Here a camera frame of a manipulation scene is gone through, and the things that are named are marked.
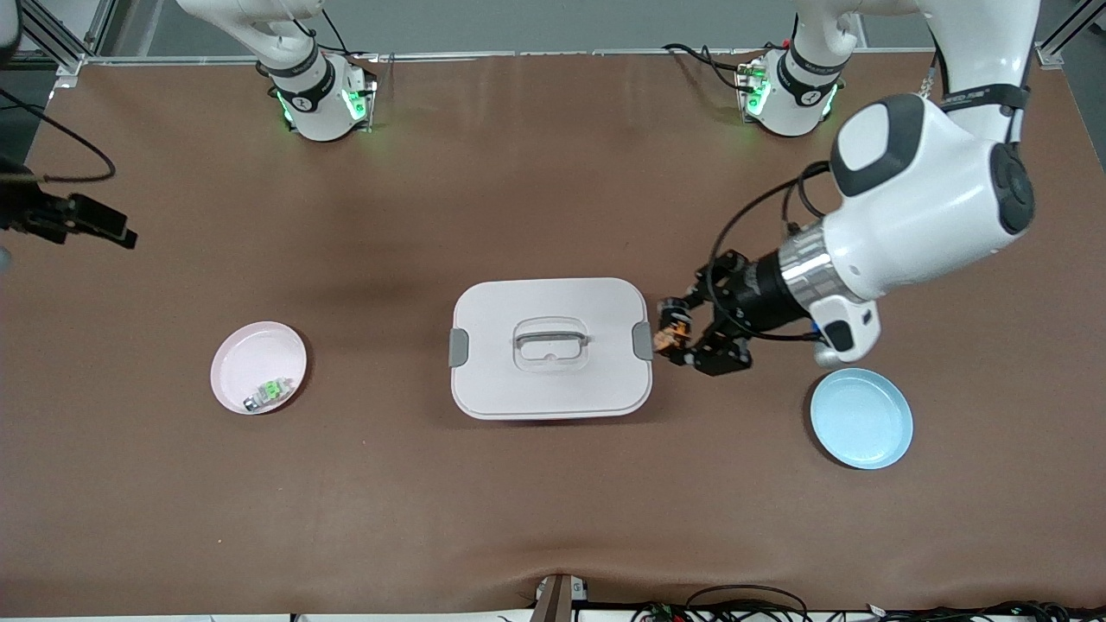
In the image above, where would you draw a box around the black arm base cable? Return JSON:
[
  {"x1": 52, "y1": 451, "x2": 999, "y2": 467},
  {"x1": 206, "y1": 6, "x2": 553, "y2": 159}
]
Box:
[
  {"x1": 663, "y1": 41, "x2": 761, "y2": 92},
  {"x1": 289, "y1": 0, "x2": 374, "y2": 63}
]

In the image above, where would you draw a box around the aluminium frame post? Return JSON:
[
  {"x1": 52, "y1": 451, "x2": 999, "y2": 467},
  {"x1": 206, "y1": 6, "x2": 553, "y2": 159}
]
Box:
[
  {"x1": 17, "y1": 0, "x2": 118, "y2": 79},
  {"x1": 1035, "y1": 0, "x2": 1091, "y2": 70}
]

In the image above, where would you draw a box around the black left arm base cable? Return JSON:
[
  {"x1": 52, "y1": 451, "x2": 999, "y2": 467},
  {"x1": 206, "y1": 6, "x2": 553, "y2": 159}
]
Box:
[{"x1": 663, "y1": 41, "x2": 761, "y2": 92}]

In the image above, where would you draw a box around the black looped cable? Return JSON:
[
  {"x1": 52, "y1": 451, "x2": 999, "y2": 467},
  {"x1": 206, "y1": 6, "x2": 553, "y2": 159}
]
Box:
[{"x1": 687, "y1": 585, "x2": 810, "y2": 622}]

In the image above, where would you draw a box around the black right arm base cable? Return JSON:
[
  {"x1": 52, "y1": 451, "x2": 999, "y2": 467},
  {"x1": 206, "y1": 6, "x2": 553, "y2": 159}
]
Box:
[{"x1": 289, "y1": 0, "x2": 374, "y2": 63}]

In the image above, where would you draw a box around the grey box lid handle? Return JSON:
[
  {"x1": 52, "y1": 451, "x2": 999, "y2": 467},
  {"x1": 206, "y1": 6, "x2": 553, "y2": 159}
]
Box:
[{"x1": 514, "y1": 327, "x2": 589, "y2": 349}]

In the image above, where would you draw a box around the green push-button switch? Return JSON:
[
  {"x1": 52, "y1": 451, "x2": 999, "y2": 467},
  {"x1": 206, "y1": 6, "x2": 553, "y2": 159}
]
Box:
[{"x1": 243, "y1": 378, "x2": 295, "y2": 412}]

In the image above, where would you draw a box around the white lidded storage box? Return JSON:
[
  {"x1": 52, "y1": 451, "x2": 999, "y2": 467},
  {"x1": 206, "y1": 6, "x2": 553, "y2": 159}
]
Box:
[{"x1": 448, "y1": 277, "x2": 655, "y2": 422}]

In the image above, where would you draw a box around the tangled black cable bundle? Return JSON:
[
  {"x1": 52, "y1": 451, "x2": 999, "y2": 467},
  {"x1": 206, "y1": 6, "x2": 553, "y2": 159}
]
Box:
[{"x1": 631, "y1": 600, "x2": 1106, "y2": 622}]

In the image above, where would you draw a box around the orange push-button switch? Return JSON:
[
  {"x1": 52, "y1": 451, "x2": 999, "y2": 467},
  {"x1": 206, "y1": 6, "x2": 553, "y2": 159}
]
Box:
[{"x1": 657, "y1": 300, "x2": 694, "y2": 355}]

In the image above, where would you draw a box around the silver table edge rail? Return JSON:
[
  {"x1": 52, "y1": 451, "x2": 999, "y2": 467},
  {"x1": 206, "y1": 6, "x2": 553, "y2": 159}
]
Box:
[{"x1": 82, "y1": 50, "x2": 938, "y2": 63}]

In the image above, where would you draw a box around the brown table cover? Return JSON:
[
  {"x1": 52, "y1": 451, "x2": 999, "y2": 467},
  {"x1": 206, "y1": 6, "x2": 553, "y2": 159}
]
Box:
[{"x1": 0, "y1": 50, "x2": 1106, "y2": 618}]

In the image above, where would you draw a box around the brown camera mount bracket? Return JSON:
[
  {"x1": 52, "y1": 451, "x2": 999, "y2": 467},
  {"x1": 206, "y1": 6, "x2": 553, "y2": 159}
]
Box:
[{"x1": 531, "y1": 573, "x2": 590, "y2": 622}]

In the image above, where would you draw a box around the pink round plate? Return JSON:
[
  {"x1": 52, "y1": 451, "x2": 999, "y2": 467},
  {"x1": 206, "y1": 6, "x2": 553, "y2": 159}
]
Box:
[{"x1": 210, "y1": 321, "x2": 308, "y2": 416}]

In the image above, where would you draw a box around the light blue round plate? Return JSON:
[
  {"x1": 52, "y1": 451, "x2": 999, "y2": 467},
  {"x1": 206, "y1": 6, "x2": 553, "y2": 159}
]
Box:
[{"x1": 810, "y1": 368, "x2": 914, "y2": 471}]

